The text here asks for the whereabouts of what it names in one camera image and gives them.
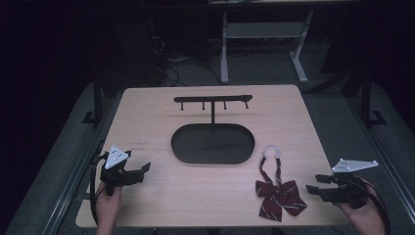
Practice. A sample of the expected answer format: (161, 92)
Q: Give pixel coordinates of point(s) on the black metal stand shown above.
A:
(367, 98)
(97, 98)

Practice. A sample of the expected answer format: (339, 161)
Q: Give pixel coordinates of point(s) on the grey metal rail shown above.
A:
(75, 176)
(381, 156)

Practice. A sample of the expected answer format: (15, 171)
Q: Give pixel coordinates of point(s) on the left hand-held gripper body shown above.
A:
(115, 156)

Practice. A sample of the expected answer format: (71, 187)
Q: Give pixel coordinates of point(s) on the person's left hand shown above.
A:
(108, 202)

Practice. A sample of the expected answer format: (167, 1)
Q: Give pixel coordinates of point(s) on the black hook rack with tray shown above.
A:
(212, 143)

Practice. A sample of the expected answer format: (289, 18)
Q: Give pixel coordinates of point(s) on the grey metal table frame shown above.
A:
(264, 30)

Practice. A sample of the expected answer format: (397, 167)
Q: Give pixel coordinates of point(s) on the dark red striped bow tie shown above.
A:
(280, 196)

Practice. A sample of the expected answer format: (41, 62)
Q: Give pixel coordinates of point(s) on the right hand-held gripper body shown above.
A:
(349, 189)

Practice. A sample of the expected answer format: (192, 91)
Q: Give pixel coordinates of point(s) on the person's right hand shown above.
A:
(362, 213)

